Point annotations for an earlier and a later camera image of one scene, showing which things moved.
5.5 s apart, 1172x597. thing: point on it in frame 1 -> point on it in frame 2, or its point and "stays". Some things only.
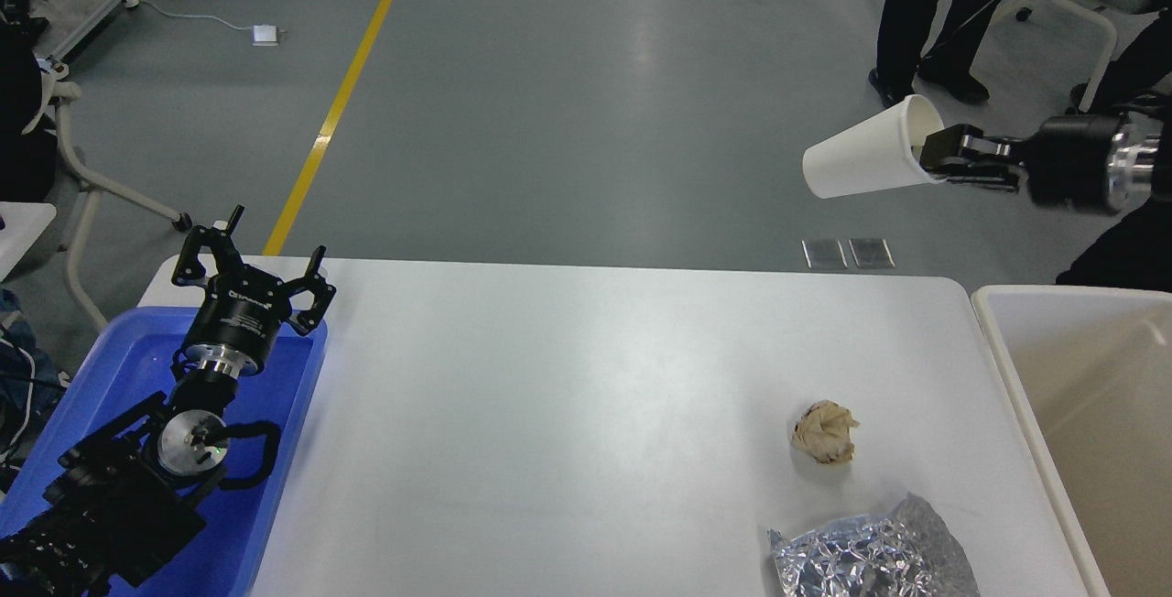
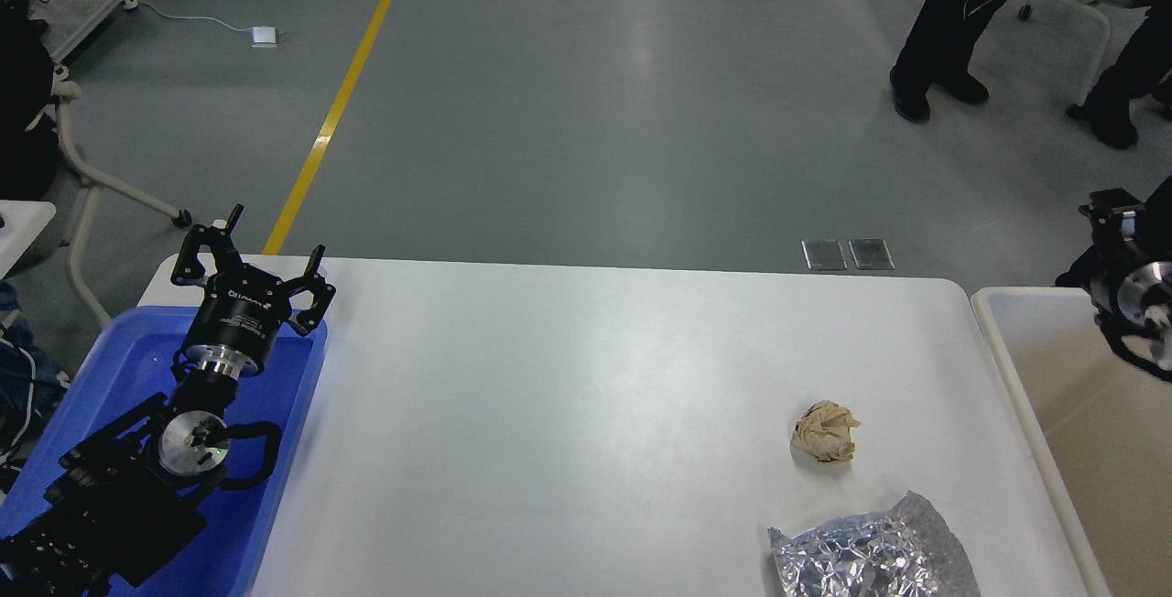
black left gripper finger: x=322 y=292 stays
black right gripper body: x=1067 y=161 -> x=1134 y=242
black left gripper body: x=238 y=321 stays
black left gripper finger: x=189 y=269 stays
